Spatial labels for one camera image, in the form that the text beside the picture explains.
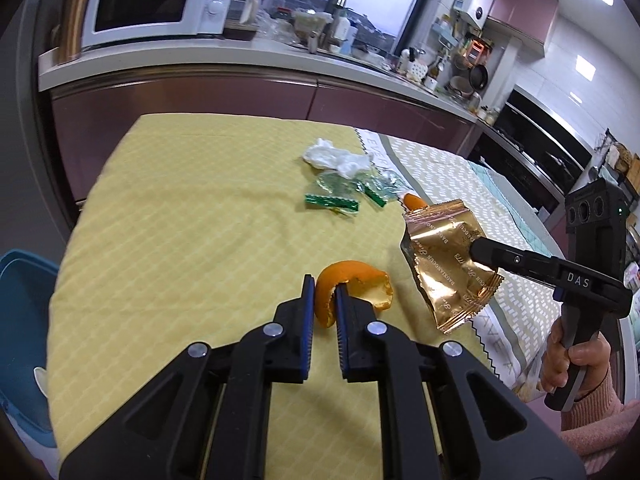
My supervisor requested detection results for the person's right hand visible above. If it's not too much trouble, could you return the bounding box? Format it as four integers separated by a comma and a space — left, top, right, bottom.
540, 319, 612, 402

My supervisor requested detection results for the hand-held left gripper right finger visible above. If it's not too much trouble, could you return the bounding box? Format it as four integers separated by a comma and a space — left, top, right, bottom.
334, 282, 587, 480

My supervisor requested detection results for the kitchen faucet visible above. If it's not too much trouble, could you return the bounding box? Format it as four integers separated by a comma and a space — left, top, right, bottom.
305, 7, 351, 55

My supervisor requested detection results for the clear green candy wrapper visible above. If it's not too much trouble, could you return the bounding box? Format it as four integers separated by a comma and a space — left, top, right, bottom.
304, 170, 362, 217
355, 167, 407, 209

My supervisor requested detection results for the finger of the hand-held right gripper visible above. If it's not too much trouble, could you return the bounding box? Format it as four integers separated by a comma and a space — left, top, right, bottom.
469, 236, 558, 289

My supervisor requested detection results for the pink wall cabinet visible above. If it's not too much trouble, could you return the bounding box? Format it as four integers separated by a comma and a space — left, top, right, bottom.
487, 0, 560, 57

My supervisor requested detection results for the orange kitchen utensil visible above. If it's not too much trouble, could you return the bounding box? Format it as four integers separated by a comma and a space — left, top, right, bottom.
462, 37, 494, 64

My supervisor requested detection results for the kitchen counter cabinet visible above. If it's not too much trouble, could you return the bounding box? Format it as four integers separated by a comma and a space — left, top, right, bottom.
39, 35, 483, 207

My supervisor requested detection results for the person's right forearm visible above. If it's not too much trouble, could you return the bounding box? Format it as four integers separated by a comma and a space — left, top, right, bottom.
560, 367, 640, 478

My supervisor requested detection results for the grey dashed tablecloth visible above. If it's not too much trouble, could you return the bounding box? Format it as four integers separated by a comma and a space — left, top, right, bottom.
355, 127, 576, 406

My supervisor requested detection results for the gold snack wrapper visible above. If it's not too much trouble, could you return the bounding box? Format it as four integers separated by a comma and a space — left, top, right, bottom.
399, 200, 507, 333

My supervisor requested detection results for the black built-in oven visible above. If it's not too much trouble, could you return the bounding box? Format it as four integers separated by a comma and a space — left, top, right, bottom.
470, 85, 601, 221

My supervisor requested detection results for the white dotted utensil holder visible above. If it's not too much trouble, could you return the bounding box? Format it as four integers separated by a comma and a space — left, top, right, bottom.
400, 47, 428, 81

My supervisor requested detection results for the white microwave oven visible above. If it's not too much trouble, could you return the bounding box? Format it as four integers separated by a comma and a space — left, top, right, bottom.
81, 0, 240, 50

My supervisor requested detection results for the plastic food bag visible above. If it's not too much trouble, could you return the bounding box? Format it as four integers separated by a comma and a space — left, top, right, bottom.
292, 10, 334, 41

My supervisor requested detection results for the metal storage rack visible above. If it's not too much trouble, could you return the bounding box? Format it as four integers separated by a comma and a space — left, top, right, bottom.
590, 130, 640, 189

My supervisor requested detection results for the crumpled white tissue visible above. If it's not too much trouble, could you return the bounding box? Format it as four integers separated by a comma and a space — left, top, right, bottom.
301, 138, 373, 179

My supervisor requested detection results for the blue plastic bin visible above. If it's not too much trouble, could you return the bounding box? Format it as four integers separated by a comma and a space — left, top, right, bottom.
0, 249, 61, 450

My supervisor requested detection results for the teal wall rack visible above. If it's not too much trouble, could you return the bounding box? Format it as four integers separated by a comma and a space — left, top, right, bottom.
435, 15, 459, 46

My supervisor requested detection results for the metal pot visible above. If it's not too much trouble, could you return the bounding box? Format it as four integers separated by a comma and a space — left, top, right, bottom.
447, 76, 474, 100

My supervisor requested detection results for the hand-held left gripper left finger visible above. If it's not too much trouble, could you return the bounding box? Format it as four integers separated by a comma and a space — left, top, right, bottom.
59, 274, 317, 480

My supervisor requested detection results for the copper thermos tumbler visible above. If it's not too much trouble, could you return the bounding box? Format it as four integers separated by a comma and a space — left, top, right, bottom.
55, 0, 96, 64

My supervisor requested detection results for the large orange peel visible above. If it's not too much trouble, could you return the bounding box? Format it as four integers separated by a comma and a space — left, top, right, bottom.
314, 260, 394, 327

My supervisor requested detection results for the yellow patterned tablecloth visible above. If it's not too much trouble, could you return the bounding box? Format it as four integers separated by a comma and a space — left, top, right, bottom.
47, 114, 496, 480

